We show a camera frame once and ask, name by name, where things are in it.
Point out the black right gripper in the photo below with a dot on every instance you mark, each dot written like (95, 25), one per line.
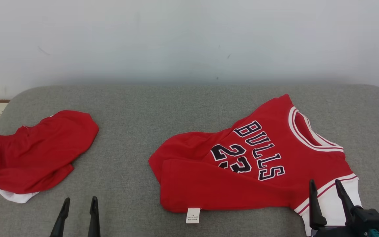
(334, 232)

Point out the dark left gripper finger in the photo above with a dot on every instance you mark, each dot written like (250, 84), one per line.
(94, 220)
(61, 220)

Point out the red shorts with white stripe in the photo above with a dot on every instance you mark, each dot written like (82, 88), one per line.
(38, 158)

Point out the red Bulls basketball jersey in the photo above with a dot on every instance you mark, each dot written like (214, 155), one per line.
(258, 184)

